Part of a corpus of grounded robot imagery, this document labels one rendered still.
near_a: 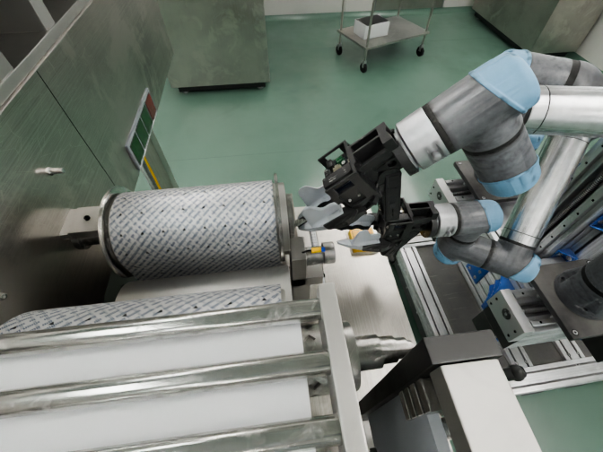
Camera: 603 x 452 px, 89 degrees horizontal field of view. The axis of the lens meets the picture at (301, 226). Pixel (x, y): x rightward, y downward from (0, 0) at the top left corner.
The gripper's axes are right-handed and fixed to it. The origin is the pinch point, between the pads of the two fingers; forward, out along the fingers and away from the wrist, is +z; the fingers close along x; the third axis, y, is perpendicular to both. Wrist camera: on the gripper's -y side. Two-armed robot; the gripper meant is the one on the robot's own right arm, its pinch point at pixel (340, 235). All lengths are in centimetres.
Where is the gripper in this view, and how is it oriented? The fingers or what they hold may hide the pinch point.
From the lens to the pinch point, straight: 69.5
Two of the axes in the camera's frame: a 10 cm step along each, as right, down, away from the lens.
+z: -9.9, 1.0, -0.7
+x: 1.2, 7.9, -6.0
